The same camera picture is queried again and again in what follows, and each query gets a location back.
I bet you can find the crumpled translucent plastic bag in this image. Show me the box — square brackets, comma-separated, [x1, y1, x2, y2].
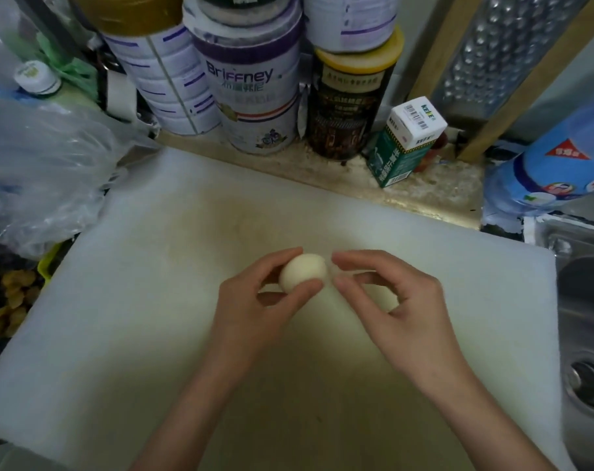
[0, 95, 156, 260]

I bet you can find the grey metal shelf rack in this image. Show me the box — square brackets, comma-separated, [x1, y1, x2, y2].
[10, 0, 99, 64]

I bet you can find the metal grater wooden frame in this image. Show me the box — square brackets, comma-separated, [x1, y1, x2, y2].
[407, 0, 594, 164]

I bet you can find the person's left hand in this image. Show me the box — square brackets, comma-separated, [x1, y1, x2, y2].
[203, 247, 325, 384]

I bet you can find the yellow green basket rim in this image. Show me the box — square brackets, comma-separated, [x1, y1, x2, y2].
[35, 242, 65, 280]

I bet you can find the dark tin yellow lid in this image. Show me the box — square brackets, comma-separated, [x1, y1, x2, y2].
[306, 27, 406, 162]

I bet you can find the green label jar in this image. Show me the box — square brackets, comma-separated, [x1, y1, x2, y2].
[196, 0, 293, 27]

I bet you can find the pile of yellow dried fruits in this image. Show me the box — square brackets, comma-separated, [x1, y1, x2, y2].
[0, 269, 43, 338]

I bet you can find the white foil pouch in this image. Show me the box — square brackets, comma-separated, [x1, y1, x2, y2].
[296, 95, 310, 141]

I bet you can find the clear plastic bag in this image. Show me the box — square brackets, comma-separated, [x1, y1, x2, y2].
[0, 0, 48, 94]

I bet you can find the green white small carton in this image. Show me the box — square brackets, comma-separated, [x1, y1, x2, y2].
[365, 96, 449, 188]

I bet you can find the blue plastic bottle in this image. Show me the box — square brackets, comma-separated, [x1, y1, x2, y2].
[483, 100, 594, 217]

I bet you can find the white plastic cutting board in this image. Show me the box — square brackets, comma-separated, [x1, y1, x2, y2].
[0, 147, 578, 471]

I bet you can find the steel sink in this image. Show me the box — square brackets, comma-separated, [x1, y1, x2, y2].
[522, 213, 594, 471]

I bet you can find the green plastic bag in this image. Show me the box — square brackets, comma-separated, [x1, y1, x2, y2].
[34, 31, 99, 101]

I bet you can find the white tin purple band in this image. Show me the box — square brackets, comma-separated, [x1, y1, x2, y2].
[183, 0, 306, 155]

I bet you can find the person's right hand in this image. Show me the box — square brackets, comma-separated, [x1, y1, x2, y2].
[330, 249, 476, 394]

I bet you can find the white tape roll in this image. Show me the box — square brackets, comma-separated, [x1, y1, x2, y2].
[105, 68, 139, 124]

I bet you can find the person's left forearm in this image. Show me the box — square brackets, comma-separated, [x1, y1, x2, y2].
[130, 360, 249, 471]

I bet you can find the beige egg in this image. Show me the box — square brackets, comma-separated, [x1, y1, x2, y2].
[279, 253, 330, 295]

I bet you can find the white purple tin gold lid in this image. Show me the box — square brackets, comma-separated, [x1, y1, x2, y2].
[302, 0, 401, 54]
[69, 0, 222, 137]

